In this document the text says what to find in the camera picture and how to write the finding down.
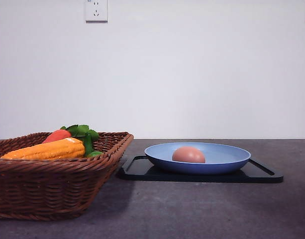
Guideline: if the brown egg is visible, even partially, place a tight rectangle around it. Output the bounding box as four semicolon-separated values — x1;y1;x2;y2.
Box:
172;146;205;163

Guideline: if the brown wicker basket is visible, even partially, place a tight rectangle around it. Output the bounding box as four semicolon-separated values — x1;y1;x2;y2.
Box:
0;131;134;221

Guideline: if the blue round plate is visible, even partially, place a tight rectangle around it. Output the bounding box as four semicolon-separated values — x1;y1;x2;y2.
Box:
144;142;251;175

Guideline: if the green leafy toy vegetable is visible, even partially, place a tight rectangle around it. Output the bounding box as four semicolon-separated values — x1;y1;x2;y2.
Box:
60;124;99;156

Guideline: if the yellow toy corn cob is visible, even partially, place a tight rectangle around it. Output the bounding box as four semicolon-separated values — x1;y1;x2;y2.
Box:
0;137;85;160

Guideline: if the orange toy carrot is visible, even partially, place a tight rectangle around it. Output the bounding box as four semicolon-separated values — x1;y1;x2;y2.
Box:
43;129;72;143

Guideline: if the white wall power socket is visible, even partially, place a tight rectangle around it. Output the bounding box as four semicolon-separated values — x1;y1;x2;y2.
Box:
85;0;108;24

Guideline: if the black rectangular tray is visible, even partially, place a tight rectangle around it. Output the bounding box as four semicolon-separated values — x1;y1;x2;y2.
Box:
120;156;284;183

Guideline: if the green toy lime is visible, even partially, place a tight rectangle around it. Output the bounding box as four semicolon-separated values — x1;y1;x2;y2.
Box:
90;151;103;156

